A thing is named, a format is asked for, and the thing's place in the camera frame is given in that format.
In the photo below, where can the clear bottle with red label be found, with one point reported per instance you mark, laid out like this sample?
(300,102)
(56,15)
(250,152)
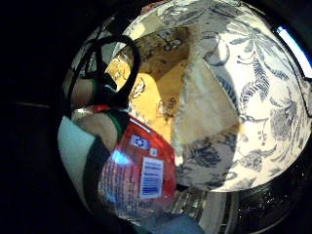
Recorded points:
(136,169)

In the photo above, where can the yellow patterned cloth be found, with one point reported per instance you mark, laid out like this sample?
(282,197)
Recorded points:
(152,94)

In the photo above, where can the person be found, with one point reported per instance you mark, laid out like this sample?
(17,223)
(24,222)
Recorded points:
(172,226)

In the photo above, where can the beige paper napkin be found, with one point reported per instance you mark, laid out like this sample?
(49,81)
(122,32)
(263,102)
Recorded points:
(204,104)

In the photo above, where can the white blue floral tablecloth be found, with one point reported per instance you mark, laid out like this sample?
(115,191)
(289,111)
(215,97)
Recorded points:
(260,107)

